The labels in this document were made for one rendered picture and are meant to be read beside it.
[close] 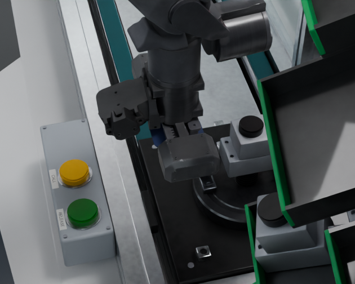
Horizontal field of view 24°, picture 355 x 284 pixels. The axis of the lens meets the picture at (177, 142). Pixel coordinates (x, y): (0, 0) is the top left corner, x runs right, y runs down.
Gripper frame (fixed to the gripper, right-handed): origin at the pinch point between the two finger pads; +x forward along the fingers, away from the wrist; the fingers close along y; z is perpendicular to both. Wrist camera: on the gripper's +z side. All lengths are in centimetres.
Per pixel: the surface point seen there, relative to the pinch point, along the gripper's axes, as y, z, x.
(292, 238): 27.8, -3.3, -16.9
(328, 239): 35.7, -1.7, -28.3
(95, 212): -0.5, 10.0, 11.8
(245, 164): 2.3, -8.8, 4.0
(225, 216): 5.4, -5.6, 9.8
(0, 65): -142, 22, 110
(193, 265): 10.3, -0.2, 11.7
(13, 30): -158, 16, 110
